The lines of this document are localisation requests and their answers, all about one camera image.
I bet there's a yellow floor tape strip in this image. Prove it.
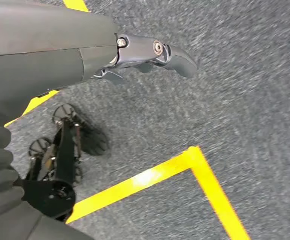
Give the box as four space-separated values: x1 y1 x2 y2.
4 0 91 128

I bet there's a black robot foot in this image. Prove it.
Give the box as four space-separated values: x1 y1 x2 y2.
14 103 110 223

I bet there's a yellow floor tape square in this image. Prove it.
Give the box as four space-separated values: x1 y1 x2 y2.
66 145 251 240

